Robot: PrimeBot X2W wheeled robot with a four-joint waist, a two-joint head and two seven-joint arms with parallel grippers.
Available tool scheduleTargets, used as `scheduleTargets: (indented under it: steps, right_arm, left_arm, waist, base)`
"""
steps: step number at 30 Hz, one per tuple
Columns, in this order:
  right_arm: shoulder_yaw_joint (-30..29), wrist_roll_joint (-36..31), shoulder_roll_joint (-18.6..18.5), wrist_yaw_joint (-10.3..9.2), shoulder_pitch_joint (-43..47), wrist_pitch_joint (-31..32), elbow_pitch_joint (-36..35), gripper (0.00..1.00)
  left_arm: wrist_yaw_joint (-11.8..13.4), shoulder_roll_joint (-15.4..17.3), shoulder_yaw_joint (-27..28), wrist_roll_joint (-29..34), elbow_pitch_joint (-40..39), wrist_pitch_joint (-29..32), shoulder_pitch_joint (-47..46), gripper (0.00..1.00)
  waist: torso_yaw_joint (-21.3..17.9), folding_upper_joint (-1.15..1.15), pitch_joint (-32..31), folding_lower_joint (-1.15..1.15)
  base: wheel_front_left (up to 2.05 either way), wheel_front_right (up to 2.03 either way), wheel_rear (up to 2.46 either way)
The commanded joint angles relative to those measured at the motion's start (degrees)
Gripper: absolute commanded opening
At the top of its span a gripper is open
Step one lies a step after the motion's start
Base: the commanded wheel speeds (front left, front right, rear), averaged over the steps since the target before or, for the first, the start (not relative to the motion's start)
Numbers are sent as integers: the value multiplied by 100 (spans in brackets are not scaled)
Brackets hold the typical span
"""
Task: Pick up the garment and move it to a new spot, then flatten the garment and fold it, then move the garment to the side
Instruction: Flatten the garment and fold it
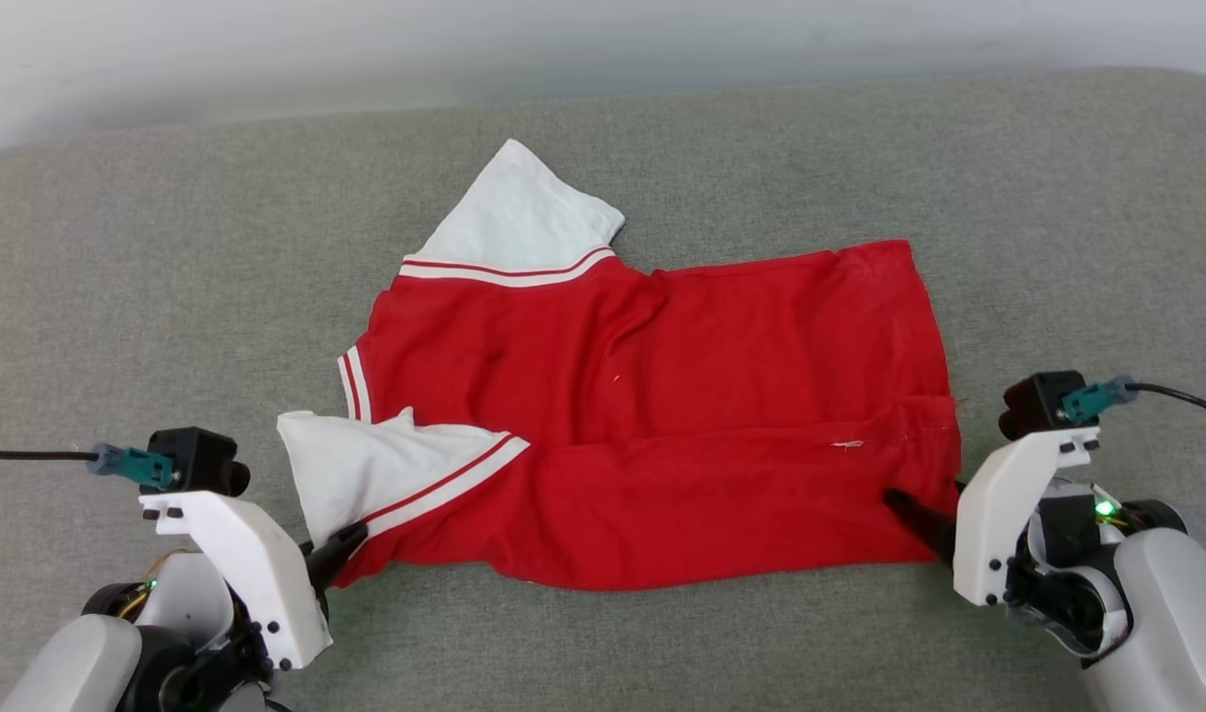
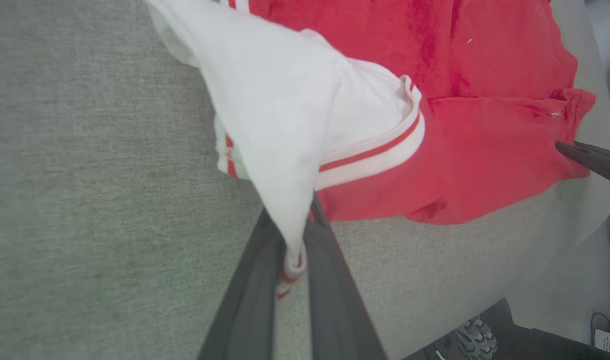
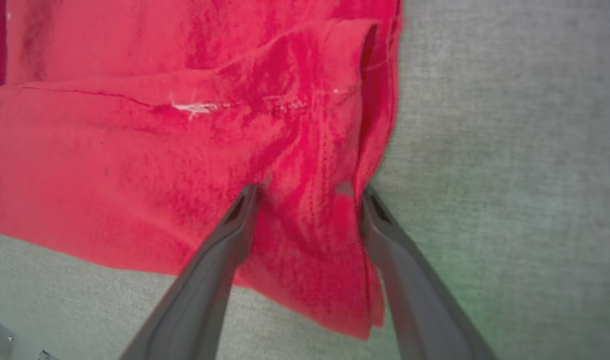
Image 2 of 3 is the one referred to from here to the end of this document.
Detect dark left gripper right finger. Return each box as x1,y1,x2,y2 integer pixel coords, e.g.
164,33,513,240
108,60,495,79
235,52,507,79
304,197,386,360

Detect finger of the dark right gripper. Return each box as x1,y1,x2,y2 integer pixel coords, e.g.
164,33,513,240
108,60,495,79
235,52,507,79
554,140,610,187

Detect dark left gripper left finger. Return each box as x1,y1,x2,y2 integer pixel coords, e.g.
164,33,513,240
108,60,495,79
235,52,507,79
197,209,286,360

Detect red garment with white trim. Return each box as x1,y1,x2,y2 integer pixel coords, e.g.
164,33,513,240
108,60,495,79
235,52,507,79
145,0,597,301

